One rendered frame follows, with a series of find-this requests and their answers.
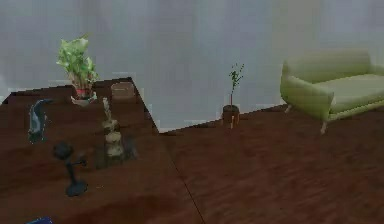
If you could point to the thin houseplant in brown pot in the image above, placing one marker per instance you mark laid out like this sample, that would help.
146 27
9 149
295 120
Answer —
230 113

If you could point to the leafy houseplant in red pot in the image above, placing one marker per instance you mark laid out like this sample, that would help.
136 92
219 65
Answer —
78 65

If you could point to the green sofa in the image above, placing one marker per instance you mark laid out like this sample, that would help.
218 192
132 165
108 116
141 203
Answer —
346 90

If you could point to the brown box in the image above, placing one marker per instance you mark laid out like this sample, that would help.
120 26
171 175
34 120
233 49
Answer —
122 90

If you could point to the dark brown wooden table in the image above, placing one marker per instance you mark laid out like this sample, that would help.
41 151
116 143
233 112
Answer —
100 186

